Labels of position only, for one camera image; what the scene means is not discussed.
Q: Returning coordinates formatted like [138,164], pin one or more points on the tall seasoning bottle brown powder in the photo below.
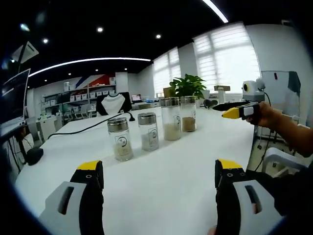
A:
[188,124]

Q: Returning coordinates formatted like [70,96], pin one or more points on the black and white shirt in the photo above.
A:
[113,104]

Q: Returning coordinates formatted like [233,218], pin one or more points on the group of ceiling spot lights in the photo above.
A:
[99,29]

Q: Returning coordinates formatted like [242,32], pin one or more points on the tall seasoning bottle white powder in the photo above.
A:
[171,132]

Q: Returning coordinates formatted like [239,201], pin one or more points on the shelf with white storage bins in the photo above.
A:
[80,96]

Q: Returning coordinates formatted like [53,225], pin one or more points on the flat cardboard box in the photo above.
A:
[222,87]

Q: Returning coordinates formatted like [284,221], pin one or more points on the ceiling air conditioner cassette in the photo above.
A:
[25,52]

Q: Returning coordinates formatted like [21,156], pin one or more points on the monitor screen at left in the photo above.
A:
[13,95]

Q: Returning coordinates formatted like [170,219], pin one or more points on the brown cardboard box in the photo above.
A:
[167,91]

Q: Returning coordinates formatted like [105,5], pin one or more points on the grey hanging cloth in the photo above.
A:
[294,82]

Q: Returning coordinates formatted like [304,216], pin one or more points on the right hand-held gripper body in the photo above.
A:
[254,89]

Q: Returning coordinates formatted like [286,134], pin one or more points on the white low counter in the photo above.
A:
[49,123]

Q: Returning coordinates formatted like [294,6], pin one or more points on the side desk with black legs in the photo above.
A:
[12,131]

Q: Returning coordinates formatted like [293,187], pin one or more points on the person's left hand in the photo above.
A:
[212,230]

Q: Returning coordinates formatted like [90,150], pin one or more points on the white office chair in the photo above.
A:
[281,157]

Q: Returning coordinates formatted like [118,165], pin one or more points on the small seasoning bottle beige powder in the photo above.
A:
[121,151]

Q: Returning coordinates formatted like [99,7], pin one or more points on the green plant in white pot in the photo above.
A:
[188,86]

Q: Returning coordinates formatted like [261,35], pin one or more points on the red blue wall graphic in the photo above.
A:
[96,80]

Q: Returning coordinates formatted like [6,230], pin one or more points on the wide window with blinds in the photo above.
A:
[227,56]

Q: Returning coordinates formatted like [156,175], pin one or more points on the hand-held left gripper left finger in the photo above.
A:
[89,195]

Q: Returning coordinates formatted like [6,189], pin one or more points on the long ceiling light strip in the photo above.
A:
[110,58]
[217,12]

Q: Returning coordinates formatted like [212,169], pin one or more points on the person's right hand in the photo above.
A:
[266,116]

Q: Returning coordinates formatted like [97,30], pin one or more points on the narrow window with blinds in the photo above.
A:
[167,71]

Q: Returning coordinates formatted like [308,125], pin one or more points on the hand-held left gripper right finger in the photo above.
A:
[228,195]

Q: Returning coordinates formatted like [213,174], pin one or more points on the lit desktop monitor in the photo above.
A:
[136,98]

